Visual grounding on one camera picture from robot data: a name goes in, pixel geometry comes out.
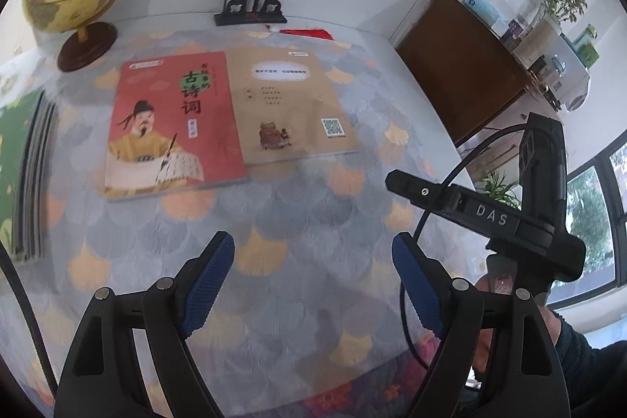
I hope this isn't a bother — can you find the wooden sideboard cabinet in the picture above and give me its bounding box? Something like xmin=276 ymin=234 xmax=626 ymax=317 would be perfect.
xmin=397 ymin=0 xmax=558 ymax=157

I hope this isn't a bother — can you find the beige cylinder vase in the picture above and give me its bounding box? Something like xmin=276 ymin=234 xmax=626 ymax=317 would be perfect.
xmin=513 ymin=16 xmax=561 ymax=69

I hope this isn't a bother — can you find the red book with yellow figure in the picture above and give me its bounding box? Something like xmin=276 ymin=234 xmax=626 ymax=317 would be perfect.
xmin=104 ymin=52 xmax=246 ymax=198

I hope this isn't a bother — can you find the blue tissue box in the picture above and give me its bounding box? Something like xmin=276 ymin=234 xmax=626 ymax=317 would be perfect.
xmin=463 ymin=0 xmax=504 ymax=27

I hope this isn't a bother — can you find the red tassel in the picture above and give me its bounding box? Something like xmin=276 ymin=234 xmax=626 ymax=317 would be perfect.
xmin=266 ymin=25 xmax=334 ymax=42

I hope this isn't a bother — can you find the green canister on microwave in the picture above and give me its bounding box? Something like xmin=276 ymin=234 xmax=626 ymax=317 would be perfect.
xmin=573 ymin=24 xmax=600 ymax=69

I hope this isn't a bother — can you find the white microwave oven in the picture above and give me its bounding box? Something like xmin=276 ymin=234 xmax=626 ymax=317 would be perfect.
xmin=536 ymin=48 xmax=590 ymax=112

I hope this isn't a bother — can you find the person right forearm sleeve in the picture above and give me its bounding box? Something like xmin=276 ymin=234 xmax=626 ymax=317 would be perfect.
xmin=556 ymin=316 xmax=627 ymax=418

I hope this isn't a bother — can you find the potted green plant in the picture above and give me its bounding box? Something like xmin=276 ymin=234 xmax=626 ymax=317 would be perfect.
xmin=475 ymin=171 xmax=522 ymax=209

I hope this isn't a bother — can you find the window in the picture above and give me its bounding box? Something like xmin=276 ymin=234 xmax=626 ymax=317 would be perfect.
xmin=548 ymin=135 xmax=626 ymax=309

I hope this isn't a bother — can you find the person right hand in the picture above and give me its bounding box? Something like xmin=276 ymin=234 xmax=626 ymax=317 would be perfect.
xmin=472 ymin=274 xmax=562 ymax=380

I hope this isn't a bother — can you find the tan kraft cover book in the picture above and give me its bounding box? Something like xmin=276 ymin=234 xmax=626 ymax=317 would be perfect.
xmin=225 ymin=47 xmax=360 ymax=165

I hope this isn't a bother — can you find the floral tablecloth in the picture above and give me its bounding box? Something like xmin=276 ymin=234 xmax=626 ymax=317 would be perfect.
xmin=1 ymin=30 xmax=459 ymax=417

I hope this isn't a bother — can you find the bright green insect book 03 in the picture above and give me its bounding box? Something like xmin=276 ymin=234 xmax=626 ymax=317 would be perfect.
xmin=1 ymin=88 xmax=57 ymax=264

